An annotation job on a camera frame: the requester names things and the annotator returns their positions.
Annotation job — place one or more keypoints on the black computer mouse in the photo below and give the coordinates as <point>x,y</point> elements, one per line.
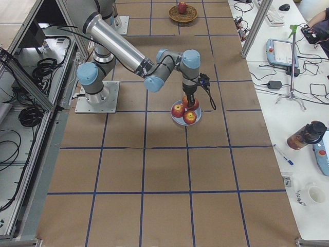
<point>284,7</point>

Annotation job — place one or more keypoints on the blue white pen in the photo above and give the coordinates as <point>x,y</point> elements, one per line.
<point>275,146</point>

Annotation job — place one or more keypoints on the red yellow apple carried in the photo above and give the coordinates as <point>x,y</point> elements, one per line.
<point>188,105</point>

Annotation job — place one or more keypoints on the red apple plate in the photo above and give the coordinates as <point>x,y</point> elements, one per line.
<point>178,110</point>
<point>189,117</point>

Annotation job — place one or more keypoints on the black power adapter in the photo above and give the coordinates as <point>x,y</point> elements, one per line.
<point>274,84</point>

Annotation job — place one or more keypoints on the red apple in basket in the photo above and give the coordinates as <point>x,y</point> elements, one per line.
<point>182,7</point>

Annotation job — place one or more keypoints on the blue teach pendant tablet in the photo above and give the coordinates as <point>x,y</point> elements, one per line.
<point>279,52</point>

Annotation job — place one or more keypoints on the dark water bottle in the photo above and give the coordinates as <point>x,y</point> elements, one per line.
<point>311,133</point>

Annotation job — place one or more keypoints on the white keyboard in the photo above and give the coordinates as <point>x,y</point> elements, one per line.
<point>273,17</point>

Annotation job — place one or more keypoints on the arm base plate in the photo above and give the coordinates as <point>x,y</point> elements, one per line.
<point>122,24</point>
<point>103,102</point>

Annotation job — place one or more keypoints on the white mug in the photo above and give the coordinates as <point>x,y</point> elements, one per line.
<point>310,195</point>

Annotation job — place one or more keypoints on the light blue plate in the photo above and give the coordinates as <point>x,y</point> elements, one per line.
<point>180,120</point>

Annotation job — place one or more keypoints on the aluminium frame post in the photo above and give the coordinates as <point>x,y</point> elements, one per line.
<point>255,27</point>

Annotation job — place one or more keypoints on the red apple plate front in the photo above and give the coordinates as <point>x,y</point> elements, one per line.
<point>189,117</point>

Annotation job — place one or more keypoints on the woven wicker basket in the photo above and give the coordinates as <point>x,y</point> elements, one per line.
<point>189,15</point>

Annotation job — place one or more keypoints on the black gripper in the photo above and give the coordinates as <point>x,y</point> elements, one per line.
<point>189,91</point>

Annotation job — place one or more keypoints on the red apple plate left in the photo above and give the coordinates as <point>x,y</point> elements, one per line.
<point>178,110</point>

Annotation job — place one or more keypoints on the silver tripod stand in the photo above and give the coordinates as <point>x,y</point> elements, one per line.
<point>291,95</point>

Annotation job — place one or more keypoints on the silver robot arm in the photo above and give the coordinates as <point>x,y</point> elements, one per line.
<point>109,13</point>
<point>95,19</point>

